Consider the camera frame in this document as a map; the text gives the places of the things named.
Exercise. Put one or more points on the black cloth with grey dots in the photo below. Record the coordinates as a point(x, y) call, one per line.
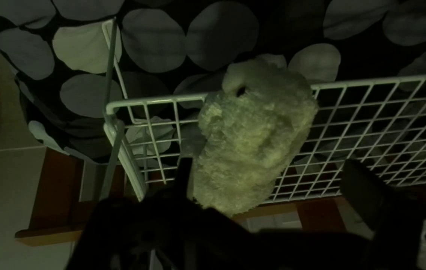
point(152, 41)

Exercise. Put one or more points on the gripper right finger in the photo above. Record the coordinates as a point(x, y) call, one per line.
point(393, 210)

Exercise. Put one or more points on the white fluffy toy bear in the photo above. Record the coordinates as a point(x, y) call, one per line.
point(252, 131)

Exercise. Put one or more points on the brown wooden frame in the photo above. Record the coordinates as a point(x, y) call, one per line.
point(57, 187)

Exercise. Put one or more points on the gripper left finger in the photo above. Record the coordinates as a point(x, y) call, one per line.
point(160, 232)

